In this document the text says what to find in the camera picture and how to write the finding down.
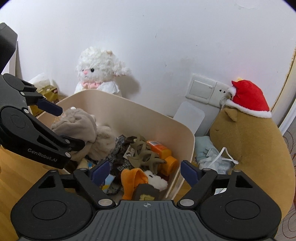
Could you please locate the light blue folded clothes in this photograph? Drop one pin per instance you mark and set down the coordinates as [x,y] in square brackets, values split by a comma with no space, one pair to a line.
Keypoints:
[210,157]

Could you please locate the white plastic card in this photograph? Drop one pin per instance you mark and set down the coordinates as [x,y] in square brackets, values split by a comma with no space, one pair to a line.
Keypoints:
[190,116]

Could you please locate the orange knit pouch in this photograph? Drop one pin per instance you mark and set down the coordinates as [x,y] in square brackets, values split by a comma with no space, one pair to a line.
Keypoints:
[130,179]

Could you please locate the white lamb plush toy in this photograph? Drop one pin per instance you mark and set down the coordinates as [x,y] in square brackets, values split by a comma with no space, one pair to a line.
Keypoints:
[97,69]

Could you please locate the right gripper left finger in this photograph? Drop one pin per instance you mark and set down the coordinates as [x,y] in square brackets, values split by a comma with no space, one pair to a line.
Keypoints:
[89,182]

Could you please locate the cartoon picture packet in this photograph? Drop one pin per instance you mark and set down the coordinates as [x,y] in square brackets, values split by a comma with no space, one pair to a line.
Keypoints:
[107,183]

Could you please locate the beige plush bunny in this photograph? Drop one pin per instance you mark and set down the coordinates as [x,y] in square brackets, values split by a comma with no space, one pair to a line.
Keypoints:
[76,123]

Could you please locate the olive patterned fabric item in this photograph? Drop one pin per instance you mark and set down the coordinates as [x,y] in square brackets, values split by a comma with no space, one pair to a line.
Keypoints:
[146,192]

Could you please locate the orange bottle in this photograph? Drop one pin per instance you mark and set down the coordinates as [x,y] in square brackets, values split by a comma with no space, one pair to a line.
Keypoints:
[164,153]

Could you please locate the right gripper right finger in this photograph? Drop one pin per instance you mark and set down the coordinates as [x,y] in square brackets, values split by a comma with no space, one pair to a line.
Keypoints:
[200,182]

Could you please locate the grey standing board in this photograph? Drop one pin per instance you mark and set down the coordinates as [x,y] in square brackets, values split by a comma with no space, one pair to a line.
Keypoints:
[15,65]

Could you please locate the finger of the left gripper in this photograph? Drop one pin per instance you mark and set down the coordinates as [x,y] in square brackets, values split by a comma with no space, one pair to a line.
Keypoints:
[43,104]
[66,145]

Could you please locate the dark brown patterned cloth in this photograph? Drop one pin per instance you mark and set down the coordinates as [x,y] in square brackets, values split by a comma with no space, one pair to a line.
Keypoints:
[118,162]

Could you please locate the beige plastic storage bin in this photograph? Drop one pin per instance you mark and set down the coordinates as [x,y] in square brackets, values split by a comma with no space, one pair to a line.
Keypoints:
[127,118]

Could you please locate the brown capybara plush toy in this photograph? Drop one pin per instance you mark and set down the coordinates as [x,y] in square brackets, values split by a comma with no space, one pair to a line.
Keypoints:
[262,154]

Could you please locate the red santa hat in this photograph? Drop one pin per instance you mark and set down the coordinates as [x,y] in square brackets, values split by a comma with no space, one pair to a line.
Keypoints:
[248,98]

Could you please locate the white wall switch socket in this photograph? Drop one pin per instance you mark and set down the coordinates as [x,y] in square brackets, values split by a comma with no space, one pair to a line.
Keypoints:
[205,90]

